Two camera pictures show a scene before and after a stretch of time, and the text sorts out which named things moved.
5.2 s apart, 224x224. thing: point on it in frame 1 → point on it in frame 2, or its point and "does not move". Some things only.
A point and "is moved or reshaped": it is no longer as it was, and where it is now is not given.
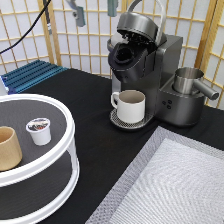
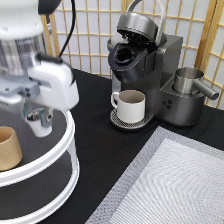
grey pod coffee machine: [142, 59] does not move
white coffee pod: [39, 129] is moved or reshaped
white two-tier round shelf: [47, 175] does not move
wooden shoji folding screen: [46, 30] does not move
